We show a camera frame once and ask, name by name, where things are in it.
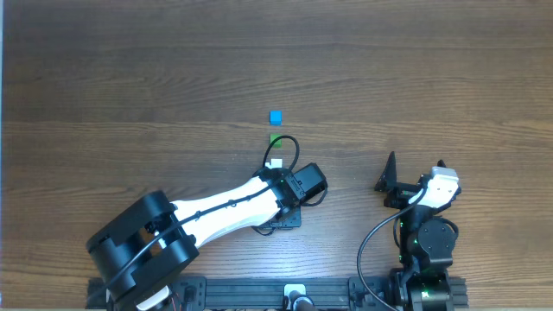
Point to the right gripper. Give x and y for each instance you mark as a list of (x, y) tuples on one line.
[(397, 196)]

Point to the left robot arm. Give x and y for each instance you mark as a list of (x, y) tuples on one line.
[(229, 211)]

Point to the white cube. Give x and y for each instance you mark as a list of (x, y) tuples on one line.
[(276, 163)]

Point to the green cube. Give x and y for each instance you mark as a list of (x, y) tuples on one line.
[(277, 142)]

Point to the blue cube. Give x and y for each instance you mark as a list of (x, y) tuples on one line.
[(275, 118)]

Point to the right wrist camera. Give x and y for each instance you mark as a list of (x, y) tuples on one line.
[(438, 188)]

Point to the mounting rail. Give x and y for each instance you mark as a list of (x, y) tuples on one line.
[(250, 293)]

